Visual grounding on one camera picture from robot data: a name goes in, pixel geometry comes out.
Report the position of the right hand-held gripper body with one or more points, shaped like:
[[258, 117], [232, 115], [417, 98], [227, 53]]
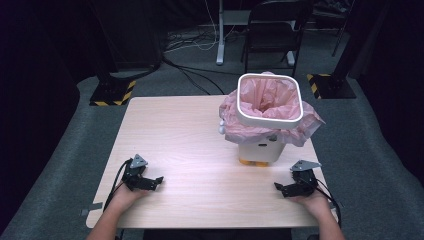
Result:
[[305, 183]]

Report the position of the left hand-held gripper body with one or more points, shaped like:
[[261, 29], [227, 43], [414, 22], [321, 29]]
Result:
[[135, 181]]

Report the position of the white trash bin with face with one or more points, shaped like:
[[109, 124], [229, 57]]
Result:
[[261, 151]]

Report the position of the pink plastic trash bag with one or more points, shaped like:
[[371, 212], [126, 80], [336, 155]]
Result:
[[266, 95]]

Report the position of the person's left hand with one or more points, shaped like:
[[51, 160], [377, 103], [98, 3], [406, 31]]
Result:
[[125, 198]]

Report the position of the person's right hand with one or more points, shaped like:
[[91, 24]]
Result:
[[316, 204]]

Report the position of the grey tape piece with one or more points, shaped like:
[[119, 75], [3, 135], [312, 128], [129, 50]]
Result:
[[91, 209], [336, 205]]

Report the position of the person's dark clothing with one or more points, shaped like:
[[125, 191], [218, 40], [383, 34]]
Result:
[[216, 235]]

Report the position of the black stand with striped base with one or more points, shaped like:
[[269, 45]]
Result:
[[111, 90], [333, 86]]

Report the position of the black chair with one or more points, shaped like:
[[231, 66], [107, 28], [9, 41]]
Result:
[[271, 33]]

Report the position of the white desk frame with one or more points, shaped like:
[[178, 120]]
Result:
[[220, 40]]

